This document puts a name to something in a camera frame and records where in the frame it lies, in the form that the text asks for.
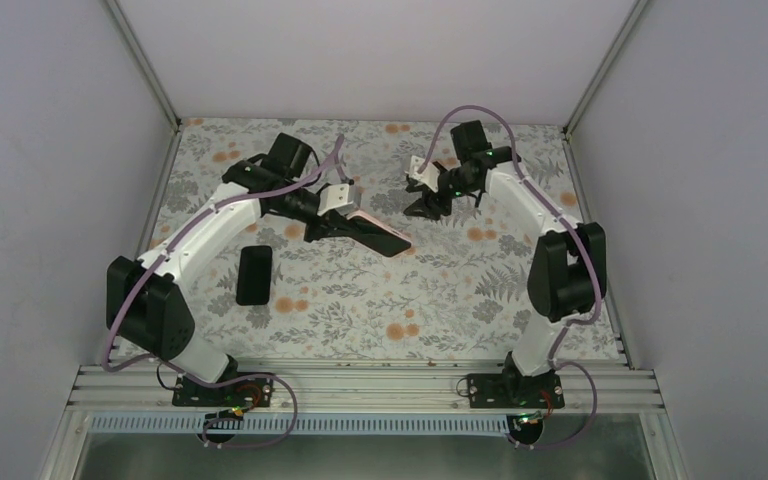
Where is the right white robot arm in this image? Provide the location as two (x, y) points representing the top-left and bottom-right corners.
(403, 121), (607, 407)

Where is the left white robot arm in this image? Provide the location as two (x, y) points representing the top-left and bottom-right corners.
(102, 134), (356, 405)

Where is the black phone on table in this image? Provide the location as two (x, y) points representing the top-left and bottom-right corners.
(235, 245), (273, 306)

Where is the floral patterned table mat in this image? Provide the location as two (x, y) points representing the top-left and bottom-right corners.
(118, 117), (624, 364)

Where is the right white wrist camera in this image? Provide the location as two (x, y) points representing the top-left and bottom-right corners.
(404, 155), (440, 193)

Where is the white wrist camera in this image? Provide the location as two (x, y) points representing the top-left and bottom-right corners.
(317, 183), (361, 216)
(404, 155), (440, 193)

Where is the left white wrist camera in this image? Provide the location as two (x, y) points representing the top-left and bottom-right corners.
(317, 183), (361, 216)

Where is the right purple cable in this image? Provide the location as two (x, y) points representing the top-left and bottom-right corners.
(417, 104), (608, 450)

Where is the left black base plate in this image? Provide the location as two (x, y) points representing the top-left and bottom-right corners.
(172, 376), (274, 408)

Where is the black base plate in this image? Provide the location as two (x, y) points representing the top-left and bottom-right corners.
(456, 371), (565, 410)
(172, 376), (274, 408)

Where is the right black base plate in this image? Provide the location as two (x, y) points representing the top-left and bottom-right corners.
(456, 371), (565, 410)

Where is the grey slotted cable duct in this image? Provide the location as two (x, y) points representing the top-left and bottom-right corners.
(89, 412), (509, 437)

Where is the aluminium rail frame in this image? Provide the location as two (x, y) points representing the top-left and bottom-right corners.
(67, 359), (665, 414)

